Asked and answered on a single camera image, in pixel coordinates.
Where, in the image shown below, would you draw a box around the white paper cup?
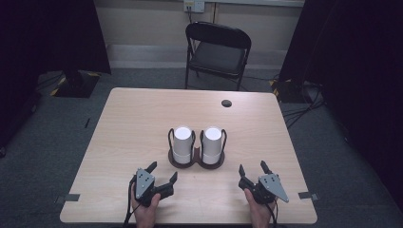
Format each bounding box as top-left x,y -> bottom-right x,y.
201,126 -> 222,165
172,126 -> 194,165

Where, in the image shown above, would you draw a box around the person's left hand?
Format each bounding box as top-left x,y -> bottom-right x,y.
130,189 -> 162,228

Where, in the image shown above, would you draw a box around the black folding chair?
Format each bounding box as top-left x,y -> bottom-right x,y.
184,21 -> 253,92

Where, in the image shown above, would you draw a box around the white wall socket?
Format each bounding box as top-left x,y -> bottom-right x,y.
182,0 -> 206,14

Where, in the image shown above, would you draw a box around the grey tape strip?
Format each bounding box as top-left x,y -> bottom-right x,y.
54,193 -> 82,204
297,191 -> 319,201

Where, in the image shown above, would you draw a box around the person's right hand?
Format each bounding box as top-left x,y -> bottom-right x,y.
243,187 -> 278,228

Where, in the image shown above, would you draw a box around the black curtain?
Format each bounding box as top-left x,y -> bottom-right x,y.
278,0 -> 403,210

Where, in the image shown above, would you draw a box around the black stand base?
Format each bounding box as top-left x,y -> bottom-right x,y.
49,69 -> 103,99
269,78 -> 307,105

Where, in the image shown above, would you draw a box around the black double cup holder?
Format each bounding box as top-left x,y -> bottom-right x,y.
167,127 -> 229,170

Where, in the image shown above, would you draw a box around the black floor cables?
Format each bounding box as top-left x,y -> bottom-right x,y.
281,80 -> 327,129

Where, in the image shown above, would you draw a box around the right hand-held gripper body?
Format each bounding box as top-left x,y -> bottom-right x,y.
238,173 -> 290,205

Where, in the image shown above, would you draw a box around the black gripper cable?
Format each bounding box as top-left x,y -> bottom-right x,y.
123,177 -> 138,228
265,199 -> 280,228

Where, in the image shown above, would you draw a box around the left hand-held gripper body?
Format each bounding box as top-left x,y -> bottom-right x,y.
130,168 -> 175,208

